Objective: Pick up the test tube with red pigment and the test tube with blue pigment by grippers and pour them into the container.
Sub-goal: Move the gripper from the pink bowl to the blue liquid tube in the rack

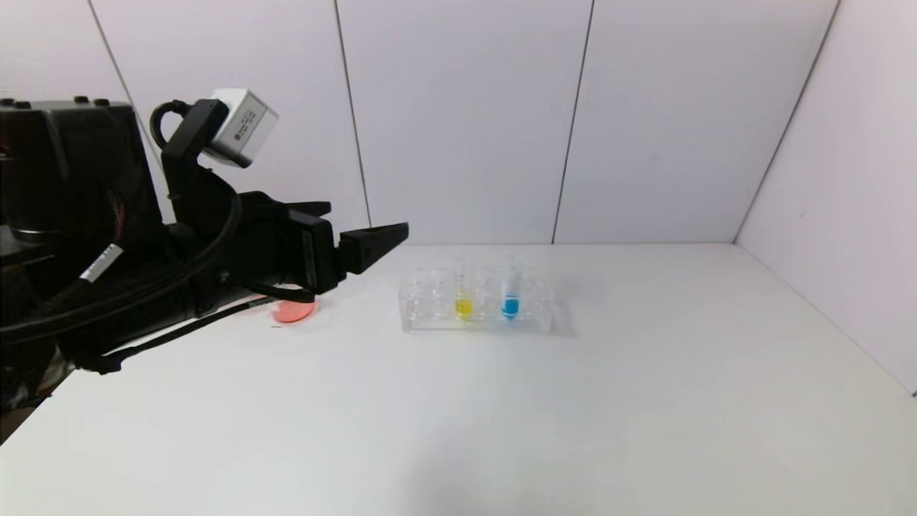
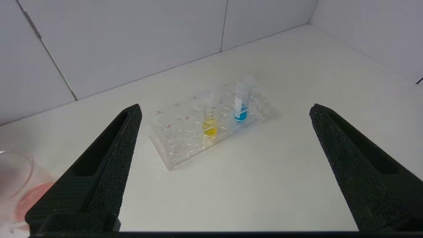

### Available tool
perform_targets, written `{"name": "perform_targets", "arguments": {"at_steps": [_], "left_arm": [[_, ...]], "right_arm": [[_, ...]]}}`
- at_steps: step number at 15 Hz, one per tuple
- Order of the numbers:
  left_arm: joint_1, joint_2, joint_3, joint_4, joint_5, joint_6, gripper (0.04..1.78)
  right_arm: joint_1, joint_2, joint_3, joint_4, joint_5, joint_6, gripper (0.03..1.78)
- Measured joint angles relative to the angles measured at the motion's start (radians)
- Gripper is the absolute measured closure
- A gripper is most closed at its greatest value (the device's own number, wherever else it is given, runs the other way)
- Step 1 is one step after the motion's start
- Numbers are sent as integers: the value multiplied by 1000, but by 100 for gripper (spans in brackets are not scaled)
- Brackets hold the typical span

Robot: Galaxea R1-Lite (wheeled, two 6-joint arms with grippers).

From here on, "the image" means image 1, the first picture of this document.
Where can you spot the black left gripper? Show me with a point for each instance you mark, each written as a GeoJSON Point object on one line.
{"type": "Point", "coordinates": [317, 252]}

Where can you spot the test tube with blue pigment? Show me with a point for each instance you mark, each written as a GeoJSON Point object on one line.
{"type": "Point", "coordinates": [510, 307]}

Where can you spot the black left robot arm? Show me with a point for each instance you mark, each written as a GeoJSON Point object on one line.
{"type": "Point", "coordinates": [71, 165]}

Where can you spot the clear acrylic test tube rack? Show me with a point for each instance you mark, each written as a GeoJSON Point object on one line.
{"type": "Point", "coordinates": [430, 315]}

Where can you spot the test tube with yellow pigment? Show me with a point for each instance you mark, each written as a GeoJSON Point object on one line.
{"type": "Point", "coordinates": [464, 308]}

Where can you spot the clear glass beaker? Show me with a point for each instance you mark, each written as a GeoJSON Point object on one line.
{"type": "Point", "coordinates": [294, 312]}

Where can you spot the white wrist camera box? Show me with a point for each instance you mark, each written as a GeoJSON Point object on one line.
{"type": "Point", "coordinates": [243, 129]}

